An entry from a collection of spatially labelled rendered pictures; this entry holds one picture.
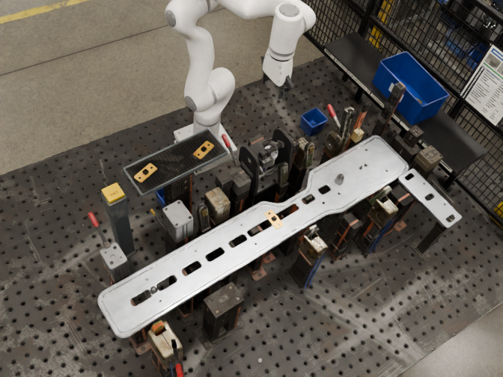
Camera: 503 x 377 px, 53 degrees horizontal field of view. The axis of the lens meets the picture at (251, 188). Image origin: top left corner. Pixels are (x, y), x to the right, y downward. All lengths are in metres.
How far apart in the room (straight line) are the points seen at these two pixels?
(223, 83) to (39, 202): 0.97
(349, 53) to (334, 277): 1.10
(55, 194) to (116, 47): 1.87
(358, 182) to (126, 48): 2.40
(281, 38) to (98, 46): 2.65
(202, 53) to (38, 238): 1.05
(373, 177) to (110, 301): 1.16
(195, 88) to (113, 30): 2.21
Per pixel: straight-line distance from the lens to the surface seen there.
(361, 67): 2.57
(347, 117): 2.13
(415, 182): 2.25
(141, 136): 2.57
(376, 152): 2.28
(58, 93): 3.79
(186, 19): 1.87
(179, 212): 1.84
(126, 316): 1.81
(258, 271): 2.20
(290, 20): 1.54
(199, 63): 2.01
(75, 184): 2.45
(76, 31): 4.22
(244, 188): 1.98
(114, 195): 1.84
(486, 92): 2.37
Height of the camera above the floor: 2.71
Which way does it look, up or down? 57 degrees down
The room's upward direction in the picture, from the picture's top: 11 degrees clockwise
